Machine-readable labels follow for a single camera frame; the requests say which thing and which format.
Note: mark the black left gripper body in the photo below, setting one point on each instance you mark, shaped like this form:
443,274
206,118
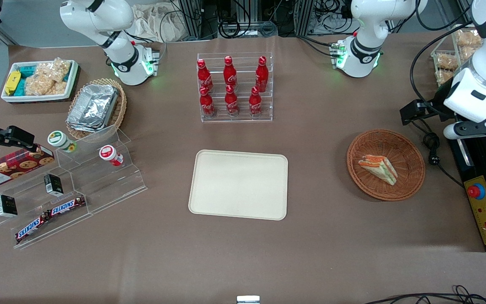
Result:
440,99

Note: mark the triangle sandwich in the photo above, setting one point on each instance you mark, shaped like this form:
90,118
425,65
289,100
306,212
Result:
379,168

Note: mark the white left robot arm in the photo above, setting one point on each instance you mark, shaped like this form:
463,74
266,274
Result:
367,42

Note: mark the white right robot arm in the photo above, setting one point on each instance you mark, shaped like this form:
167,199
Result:
120,55

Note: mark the brown round wicker basket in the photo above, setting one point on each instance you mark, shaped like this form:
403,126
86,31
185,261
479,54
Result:
407,147

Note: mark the aluminium foil tray stack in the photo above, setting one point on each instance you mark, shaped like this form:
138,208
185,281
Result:
93,107

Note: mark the light oval wicker basket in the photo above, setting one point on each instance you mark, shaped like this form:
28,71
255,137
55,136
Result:
120,109

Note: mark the beige plastic serving tray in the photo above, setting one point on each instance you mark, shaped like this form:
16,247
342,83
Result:
238,185

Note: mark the clear bag fried snack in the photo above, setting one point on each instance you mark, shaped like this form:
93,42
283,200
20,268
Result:
443,77
447,62
467,39

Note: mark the red tartan cookie box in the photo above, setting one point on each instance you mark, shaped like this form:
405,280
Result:
11,166

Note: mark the green lid yoghurt cup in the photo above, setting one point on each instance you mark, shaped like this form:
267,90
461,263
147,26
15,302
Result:
58,139

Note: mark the teal snack packet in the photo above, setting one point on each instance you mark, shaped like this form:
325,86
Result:
27,70
20,88

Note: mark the small black box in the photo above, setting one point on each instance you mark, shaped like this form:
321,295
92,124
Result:
6,205
53,185

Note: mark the clear bag rice crackers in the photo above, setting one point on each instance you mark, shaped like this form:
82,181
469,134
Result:
57,68
40,86

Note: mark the yellow snack packet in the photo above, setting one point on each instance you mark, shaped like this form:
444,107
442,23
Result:
12,82

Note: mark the black sealing machine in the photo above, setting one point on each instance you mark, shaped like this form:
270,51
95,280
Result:
462,162

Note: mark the snickers chocolate bar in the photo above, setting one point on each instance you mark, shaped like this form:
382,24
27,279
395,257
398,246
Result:
66,205
32,228

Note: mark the white rectangular snack bin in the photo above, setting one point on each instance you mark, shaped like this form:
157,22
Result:
73,76

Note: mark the red lid yoghurt cup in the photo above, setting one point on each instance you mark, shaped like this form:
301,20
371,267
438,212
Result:
109,153

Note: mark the clear acrylic step display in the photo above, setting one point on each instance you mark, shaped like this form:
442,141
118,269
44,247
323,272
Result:
99,185

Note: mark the red cola bottle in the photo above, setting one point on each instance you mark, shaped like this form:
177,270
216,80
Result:
206,104
231,102
203,77
255,102
229,72
261,75

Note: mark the clear acrylic bottle rack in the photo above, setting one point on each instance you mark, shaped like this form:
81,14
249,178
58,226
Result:
243,119

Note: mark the cream crumpled cloth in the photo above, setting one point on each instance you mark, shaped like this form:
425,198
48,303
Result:
154,23

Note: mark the small white device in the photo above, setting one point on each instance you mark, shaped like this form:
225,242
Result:
248,300

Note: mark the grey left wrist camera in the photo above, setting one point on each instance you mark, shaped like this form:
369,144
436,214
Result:
452,131

